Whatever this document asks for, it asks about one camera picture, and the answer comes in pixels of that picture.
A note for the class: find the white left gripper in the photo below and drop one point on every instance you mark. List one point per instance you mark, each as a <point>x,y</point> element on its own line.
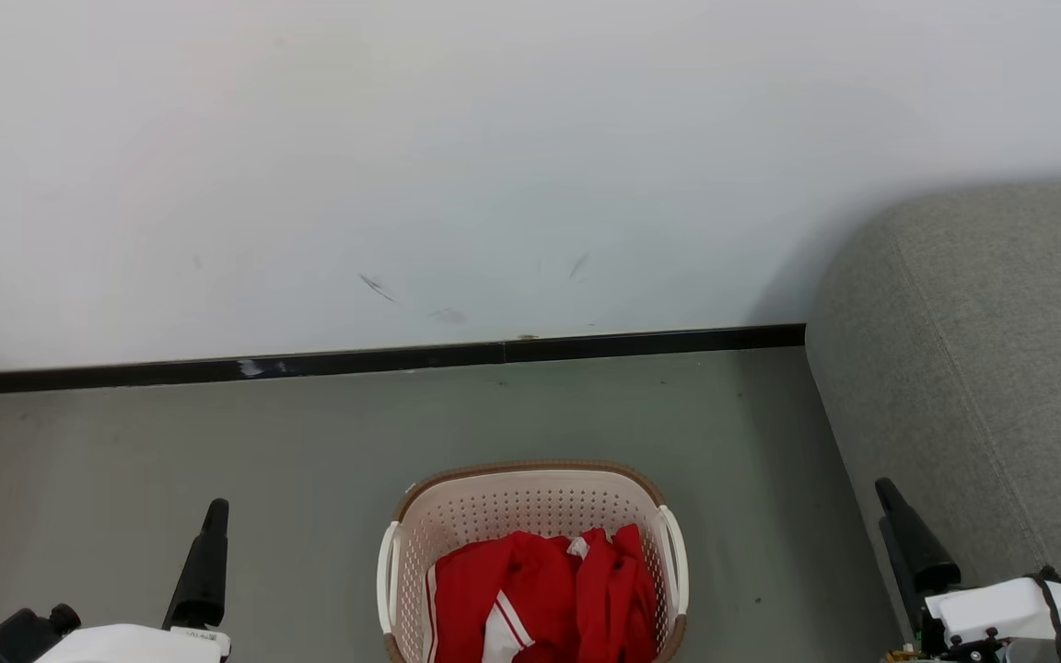
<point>134,645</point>

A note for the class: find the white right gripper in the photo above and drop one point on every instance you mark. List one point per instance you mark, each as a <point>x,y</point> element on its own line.
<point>1000,612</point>

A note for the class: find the red and white garment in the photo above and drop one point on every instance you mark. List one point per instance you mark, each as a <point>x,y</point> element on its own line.
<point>484,575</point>

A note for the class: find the plain red garment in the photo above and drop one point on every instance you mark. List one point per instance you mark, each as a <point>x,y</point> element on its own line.
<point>618,589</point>

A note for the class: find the grey fabric sofa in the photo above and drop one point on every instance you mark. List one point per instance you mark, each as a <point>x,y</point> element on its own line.
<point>1000,350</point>

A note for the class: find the black baseboard strip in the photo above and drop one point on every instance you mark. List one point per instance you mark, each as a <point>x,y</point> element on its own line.
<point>402,357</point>

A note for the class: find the cream laundry basket brown rim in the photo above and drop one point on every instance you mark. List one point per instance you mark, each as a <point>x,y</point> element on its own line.
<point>530,502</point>

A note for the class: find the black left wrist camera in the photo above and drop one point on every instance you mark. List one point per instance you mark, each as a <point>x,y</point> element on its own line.
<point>19,637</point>

